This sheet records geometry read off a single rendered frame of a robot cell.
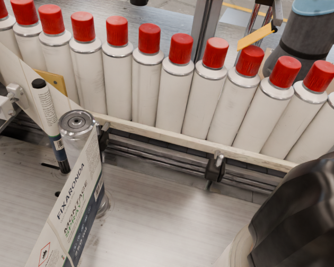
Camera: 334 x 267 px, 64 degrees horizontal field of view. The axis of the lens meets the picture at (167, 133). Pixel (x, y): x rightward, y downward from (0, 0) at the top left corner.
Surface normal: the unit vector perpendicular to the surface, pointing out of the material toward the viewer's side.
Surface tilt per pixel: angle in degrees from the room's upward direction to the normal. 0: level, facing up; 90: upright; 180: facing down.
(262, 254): 90
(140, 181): 0
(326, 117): 90
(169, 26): 0
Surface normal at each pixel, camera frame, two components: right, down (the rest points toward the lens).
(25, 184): 0.11, -0.66
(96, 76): 0.60, 0.64
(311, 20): -0.59, 0.58
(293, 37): -0.84, 0.39
